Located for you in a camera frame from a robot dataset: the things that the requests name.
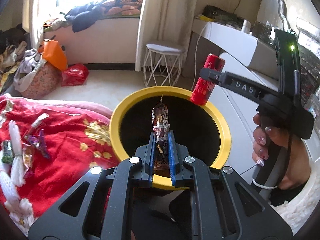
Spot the red floral blanket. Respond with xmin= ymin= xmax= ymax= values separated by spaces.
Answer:
xmin=1 ymin=96 xmax=118 ymax=221

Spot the pile of clothes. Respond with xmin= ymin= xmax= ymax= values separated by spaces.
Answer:
xmin=1 ymin=24 xmax=43 ymax=94

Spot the white fleece sleeve forearm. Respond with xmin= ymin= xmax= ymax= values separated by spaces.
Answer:
xmin=273 ymin=140 xmax=319 ymax=235

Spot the left sheer curtain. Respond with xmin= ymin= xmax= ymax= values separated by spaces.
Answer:
xmin=29 ymin=0 xmax=44 ymax=48

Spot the right hand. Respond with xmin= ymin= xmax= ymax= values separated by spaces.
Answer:
xmin=252 ymin=113 xmax=312 ymax=190

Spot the orange patterned quilt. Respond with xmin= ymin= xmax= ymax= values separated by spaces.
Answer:
xmin=100 ymin=0 xmax=143 ymax=16

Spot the orange paper bag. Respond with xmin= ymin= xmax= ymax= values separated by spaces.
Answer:
xmin=38 ymin=40 xmax=67 ymax=71

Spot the dark blue jacket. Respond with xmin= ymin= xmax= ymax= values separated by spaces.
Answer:
xmin=64 ymin=3 xmax=101 ymax=33

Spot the red cylindrical snack can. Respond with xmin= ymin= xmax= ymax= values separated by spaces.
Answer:
xmin=190 ymin=53 xmax=226 ymax=106

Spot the dark brown snack wrapper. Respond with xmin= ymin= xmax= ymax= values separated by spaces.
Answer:
xmin=151 ymin=96 xmax=170 ymax=177

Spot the purple snack wrapper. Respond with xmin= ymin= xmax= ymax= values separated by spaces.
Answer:
xmin=24 ymin=129 xmax=50 ymax=159

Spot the red white candy wrapper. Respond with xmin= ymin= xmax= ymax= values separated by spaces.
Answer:
xmin=31 ymin=113 xmax=50 ymax=130

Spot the white wire stool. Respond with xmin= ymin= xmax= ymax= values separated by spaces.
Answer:
xmin=143 ymin=41 xmax=185 ymax=87

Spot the black tracker camera box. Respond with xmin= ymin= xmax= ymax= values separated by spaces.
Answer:
xmin=274 ymin=29 xmax=301 ymax=107

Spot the clear orange candy wrapper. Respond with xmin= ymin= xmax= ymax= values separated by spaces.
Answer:
xmin=22 ymin=144 xmax=34 ymax=179

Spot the right cream curtain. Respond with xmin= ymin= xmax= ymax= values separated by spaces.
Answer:
xmin=135 ymin=0 xmax=197 ymax=72

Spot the white foam net sleeve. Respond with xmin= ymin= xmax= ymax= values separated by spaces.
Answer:
xmin=9 ymin=120 xmax=25 ymax=187

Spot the white charging cable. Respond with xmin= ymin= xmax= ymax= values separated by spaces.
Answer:
xmin=191 ymin=22 xmax=213 ymax=91

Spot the green patterned snack wrapper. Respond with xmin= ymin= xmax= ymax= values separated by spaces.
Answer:
xmin=1 ymin=140 xmax=14 ymax=165

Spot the red bag on floor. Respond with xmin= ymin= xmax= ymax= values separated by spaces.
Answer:
xmin=61 ymin=63 xmax=89 ymax=87

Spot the yellow rimmed trash bin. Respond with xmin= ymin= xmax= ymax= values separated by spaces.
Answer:
xmin=107 ymin=86 xmax=232 ymax=192

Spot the white desk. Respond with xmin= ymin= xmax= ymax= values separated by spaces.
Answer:
xmin=192 ymin=19 xmax=278 ymax=79

